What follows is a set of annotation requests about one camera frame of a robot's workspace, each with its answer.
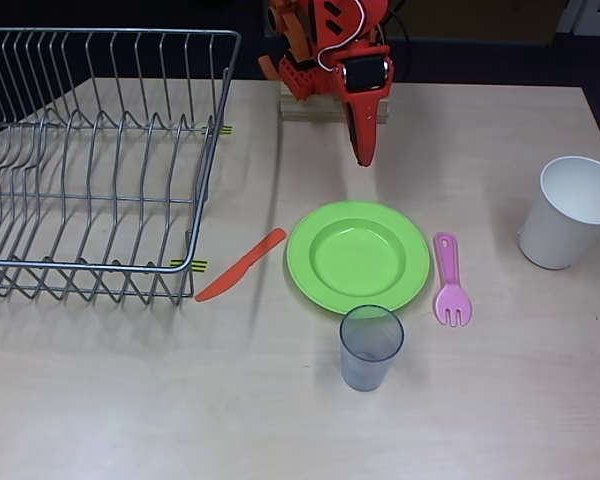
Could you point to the green plastic plate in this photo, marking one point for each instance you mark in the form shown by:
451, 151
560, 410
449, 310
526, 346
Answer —
357, 250

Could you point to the pink plastic fork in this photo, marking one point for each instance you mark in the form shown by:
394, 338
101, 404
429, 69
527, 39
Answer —
450, 280

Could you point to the orange plastic knife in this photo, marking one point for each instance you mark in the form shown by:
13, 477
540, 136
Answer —
240, 265

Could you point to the clear grey plastic tumbler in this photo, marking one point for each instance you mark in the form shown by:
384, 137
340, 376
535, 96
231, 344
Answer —
370, 372

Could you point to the orange-red SO-100 robot arm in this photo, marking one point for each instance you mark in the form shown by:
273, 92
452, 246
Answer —
330, 20

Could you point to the wooden base block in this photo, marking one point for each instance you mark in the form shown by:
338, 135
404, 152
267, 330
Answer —
310, 110

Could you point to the light orange table clamp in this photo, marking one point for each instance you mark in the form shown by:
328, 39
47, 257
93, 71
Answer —
292, 30

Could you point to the yellow black tape marker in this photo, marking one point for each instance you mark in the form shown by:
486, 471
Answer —
226, 131
200, 266

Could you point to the white paper cup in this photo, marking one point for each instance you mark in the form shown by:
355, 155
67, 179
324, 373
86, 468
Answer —
550, 240

